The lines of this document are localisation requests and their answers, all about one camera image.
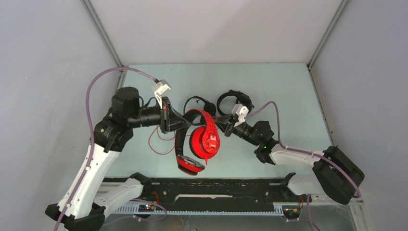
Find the small black foam headphones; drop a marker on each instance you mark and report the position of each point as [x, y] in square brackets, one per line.
[206, 105]

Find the left aluminium corner post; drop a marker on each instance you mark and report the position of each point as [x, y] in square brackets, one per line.
[95, 19]

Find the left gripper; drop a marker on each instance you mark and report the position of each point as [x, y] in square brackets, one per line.
[171, 121]

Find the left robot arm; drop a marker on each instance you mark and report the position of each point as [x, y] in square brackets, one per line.
[81, 209]

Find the right aluminium corner post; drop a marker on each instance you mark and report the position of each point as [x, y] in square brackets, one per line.
[328, 31]

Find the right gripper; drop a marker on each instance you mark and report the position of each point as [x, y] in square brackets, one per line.
[224, 119]

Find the aluminium corner post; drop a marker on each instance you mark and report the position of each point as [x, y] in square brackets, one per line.
[328, 31]
[95, 19]

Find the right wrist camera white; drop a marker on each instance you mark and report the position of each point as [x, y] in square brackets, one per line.
[241, 112]

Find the black mounting rail base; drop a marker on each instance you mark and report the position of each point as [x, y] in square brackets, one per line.
[219, 195]

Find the red headphones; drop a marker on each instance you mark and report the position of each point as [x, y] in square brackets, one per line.
[204, 141]

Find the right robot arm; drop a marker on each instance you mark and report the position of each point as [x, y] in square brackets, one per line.
[334, 173]

